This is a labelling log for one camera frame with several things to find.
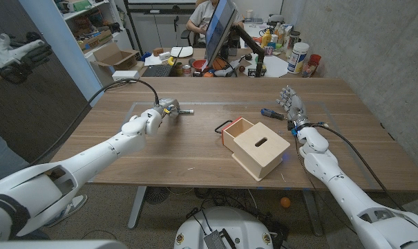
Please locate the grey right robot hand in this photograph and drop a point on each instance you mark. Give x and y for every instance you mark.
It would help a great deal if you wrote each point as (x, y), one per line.
(296, 107)

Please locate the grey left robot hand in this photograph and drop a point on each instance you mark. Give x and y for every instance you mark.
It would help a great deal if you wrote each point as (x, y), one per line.
(170, 106)

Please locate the green whiteboard marker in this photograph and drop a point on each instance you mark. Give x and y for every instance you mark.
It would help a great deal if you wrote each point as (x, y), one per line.
(187, 111)

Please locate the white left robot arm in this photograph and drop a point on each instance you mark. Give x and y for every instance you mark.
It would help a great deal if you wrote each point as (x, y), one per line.
(91, 159)

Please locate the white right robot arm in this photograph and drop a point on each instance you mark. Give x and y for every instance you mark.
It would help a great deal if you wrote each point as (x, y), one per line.
(340, 186)

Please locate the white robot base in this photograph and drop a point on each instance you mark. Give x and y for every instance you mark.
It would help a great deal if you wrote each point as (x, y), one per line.
(229, 221)

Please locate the wooden drawer with red front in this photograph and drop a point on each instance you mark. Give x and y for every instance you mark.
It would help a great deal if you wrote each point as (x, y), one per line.
(238, 128)

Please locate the dark laptop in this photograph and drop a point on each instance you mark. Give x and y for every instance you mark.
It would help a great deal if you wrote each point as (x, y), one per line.
(157, 71)

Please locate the metal food can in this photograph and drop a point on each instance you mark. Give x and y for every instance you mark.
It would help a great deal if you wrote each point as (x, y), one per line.
(187, 70)

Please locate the white paper sheet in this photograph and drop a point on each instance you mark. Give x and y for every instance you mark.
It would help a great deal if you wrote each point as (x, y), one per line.
(274, 65)

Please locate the large white canister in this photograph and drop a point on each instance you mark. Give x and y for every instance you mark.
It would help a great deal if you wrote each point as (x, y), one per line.
(297, 57)

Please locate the red bowl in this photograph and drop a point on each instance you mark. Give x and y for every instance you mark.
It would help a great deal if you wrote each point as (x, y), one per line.
(199, 64)

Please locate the red cup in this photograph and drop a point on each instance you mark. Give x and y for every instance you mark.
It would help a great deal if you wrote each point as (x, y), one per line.
(315, 58)

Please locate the white power box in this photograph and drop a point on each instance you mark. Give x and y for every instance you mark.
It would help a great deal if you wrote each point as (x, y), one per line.
(125, 74)

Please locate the white plate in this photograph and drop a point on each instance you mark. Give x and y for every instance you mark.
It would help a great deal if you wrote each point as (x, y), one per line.
(181, 52)

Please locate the wooden box with slot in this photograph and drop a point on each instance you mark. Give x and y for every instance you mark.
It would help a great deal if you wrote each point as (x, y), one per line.
(260, 152)

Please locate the orange basketball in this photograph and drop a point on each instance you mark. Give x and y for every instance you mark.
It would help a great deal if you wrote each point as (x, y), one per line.
(219, 64)

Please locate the black lidded jar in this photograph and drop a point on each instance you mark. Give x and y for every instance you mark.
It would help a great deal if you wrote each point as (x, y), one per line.
(292, 41)

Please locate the open cardboard box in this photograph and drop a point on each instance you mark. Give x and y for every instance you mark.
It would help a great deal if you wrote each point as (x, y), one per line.
(117, 57)

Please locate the yellow mustard bottle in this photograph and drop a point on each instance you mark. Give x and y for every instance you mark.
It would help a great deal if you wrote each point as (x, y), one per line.
(266, 38)

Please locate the tilted computer monitor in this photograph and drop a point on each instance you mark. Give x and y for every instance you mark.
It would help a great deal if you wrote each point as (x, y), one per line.
(219, 27)

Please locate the orange ball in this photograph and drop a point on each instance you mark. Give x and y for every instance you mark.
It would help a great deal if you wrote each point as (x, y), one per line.
(285, 202)

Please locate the seated person in grey shirt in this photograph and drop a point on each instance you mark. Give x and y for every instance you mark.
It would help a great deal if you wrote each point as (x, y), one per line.
(201, 15)

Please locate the printed cardboard box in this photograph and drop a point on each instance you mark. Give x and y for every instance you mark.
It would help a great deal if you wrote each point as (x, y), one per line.
(96, 39)

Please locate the grey table leg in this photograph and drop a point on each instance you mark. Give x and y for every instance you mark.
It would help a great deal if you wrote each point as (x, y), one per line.
(137, 207)
(312, 212)

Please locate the white shelf unit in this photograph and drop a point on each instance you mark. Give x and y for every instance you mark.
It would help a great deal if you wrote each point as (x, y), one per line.
(87, 9)

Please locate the black and white teleoperation glove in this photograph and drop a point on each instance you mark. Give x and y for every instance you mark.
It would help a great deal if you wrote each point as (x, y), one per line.
(13, 55)

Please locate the black metal rack frame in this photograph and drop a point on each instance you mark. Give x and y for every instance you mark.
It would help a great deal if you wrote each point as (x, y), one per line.
(132, 27)

